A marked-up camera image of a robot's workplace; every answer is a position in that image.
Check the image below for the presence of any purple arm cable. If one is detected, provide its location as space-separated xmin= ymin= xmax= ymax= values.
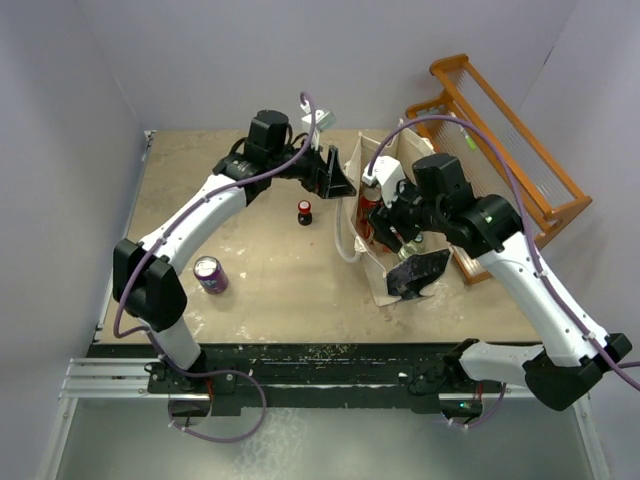
xmin=367 ymin=114 xmax=640 ymax=431
xmin=112 ymin=91 xmax=321 ymax=444

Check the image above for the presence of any aluminium rail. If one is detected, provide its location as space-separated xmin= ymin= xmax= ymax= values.
xmin=59 ymin=358 xmax=170 ymax=400

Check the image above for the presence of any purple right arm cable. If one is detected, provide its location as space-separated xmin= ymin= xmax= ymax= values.
xmin=367 ymin=114 xmax=640 ymax=431

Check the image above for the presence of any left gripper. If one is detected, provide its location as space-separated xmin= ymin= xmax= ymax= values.
xmin=268 ymin=134 xmax=355 ymax=198

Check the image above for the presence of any green-capped marker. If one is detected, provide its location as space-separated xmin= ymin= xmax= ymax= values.
xmin=459 ymin=126 xmax=476 ymax=151

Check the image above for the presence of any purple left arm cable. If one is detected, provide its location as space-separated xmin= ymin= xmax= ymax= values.
xmin=112 ymin=91 xmax=321 ymax=444

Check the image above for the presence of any cream canvas tote bag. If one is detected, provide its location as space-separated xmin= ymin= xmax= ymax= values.
xmin=334 ymin=133 xmax=452 ymax=306

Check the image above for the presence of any red cola can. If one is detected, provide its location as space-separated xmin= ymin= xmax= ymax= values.
xmin=360 ymin=186 xmax=382 ymax=211

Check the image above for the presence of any small dark red-capped bottle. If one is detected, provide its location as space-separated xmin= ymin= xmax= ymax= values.
xmin=297 ymin=200 xmax=313 ymax=226

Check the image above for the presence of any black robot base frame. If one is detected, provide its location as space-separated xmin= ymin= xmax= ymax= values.
xmin=87 ymin=343 xmax=502 ymax=419

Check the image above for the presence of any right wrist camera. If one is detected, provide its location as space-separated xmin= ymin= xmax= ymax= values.
xmin=361 ymin=156 xmax=406 ymax=208

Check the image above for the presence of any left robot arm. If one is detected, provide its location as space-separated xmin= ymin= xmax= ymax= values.
xmin=112 ymin=103 xmax=356 ymax=392

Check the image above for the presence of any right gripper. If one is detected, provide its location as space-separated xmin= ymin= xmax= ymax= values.
xmin=366 ymin=172 xmax=447 ymax=252

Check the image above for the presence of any purple soda can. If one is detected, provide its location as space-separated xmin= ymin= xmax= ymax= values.
xmin=193 ymin=256 xmax=229 ymax=294

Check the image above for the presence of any clear bottle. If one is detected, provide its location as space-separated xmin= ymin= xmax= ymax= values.
xmin=398 ymin=234 xmax=425 ymax=260

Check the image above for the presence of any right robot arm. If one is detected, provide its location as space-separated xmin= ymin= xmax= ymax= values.
xmin=362 ymin=153 xmax=632 ymax=411

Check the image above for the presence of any orange wooden rack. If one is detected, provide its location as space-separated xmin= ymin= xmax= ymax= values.
xmin=405 ymin=53 xmax=593 ymax=287

